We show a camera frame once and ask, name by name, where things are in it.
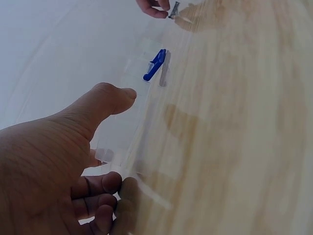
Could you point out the person's left hand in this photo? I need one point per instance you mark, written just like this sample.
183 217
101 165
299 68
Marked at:
41 166

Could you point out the small grey metal tool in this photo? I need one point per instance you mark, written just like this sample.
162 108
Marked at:
174 11

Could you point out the clear plastic organizer box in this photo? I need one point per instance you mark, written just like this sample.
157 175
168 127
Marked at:
137 122

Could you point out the person's left thumb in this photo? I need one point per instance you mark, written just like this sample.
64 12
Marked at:
111 100

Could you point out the person's right hand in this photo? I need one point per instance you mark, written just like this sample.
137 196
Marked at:
150 7

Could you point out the person's right fingers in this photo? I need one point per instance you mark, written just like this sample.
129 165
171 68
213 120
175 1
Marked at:
159 8

